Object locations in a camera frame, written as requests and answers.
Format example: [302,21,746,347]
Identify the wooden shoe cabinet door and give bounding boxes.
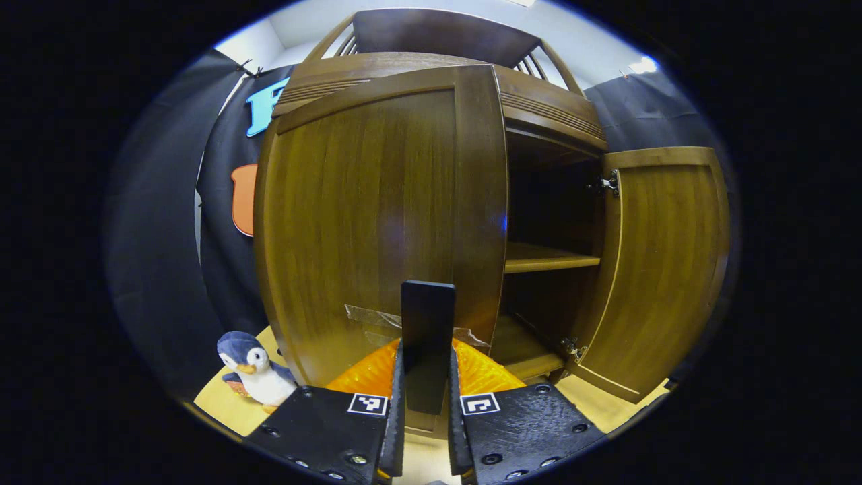
[566,146,731,405]
[255,64,510,439]

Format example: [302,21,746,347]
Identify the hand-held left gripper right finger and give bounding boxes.
[448,339,609,485]

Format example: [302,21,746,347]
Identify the black door handle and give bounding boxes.
[401,280,457,415]

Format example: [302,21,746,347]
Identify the penguin plush toy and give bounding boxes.
[217,331,298,413]

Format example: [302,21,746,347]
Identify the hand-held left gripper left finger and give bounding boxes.
[244,339,406,485]

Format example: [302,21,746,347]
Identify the wooden cabinet drawer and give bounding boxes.
[273,52,608,152]

